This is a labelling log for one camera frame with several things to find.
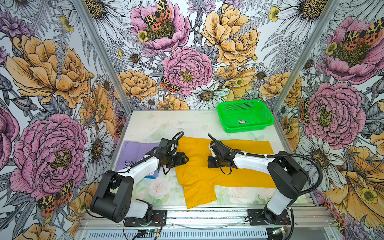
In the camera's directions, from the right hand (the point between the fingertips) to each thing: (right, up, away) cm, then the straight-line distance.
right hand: (209, 167), depth 90 cm
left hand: (-15, +2, -3) cm, 16 cm away
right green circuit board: (+31, -25, -19) cm, 44 cm away
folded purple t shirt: (-48, +8, +4) cm, 49 cm away
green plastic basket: (+29, +32, +29) cm, 52 cm away
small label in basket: (+27, +27, +25) cm, 46 cm away
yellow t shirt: (-7, -7, -5) cm, 11 cm away
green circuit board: (-29, -24, -19) cm, 42 cm away
